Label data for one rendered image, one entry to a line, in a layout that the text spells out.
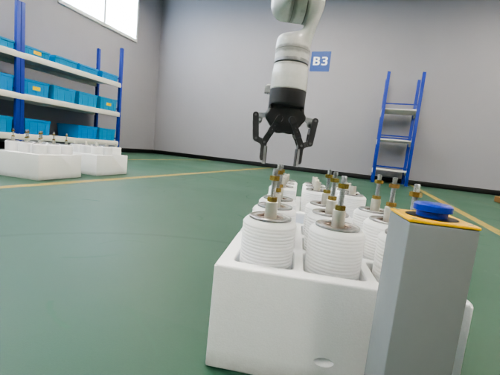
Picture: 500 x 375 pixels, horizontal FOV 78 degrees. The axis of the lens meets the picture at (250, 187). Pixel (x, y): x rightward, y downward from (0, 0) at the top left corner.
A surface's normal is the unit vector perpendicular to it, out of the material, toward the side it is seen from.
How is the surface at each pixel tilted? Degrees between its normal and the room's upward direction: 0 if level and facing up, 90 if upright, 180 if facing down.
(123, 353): 0
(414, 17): 90
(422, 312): 90
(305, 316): 90
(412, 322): 90
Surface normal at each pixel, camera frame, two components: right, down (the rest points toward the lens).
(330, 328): -0.15, 0.11
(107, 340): 0.11, -0.99
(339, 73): -0.35, 0.08
